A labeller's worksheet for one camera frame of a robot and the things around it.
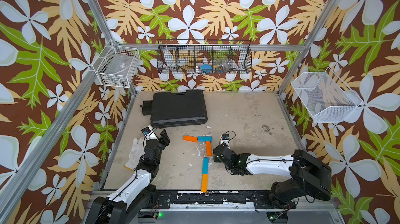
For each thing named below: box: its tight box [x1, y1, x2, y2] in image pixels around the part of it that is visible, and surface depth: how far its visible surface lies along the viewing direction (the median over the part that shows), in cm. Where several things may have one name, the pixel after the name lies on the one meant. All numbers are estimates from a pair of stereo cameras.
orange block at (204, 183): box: [201, 173, 209, 193], surface depth 82 cm
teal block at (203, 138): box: [197, 135, 214, 142], surface depth 99 cm
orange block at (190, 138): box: [182, 134, 198, 143], surface depth 98 cm
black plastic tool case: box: [141, 89, 208, 129], surface depth 104 cm
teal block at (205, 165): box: [202, 157, 209, 175], surface depth 88 cm
